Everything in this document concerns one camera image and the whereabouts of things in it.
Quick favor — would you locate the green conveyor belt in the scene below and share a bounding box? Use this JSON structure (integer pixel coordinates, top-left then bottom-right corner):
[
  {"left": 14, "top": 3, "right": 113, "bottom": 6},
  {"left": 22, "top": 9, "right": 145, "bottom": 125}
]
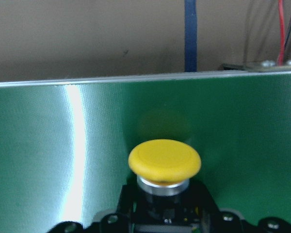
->
[{"left": 0, "top": 71, "right": 291, "bottom": 233}]

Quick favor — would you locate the yellow push button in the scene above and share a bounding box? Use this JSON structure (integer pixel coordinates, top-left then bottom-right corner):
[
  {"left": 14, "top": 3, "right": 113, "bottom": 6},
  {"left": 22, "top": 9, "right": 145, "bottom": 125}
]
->
[{"left": 92, "top": 138, "right": 245, "bottom": 233}]

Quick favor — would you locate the red black wire pair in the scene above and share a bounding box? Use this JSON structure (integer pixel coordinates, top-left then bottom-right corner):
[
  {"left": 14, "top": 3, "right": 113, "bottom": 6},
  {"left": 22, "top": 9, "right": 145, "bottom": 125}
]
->
[{"left": 276, "top": 0, "right": 291, "bottom": 66}]

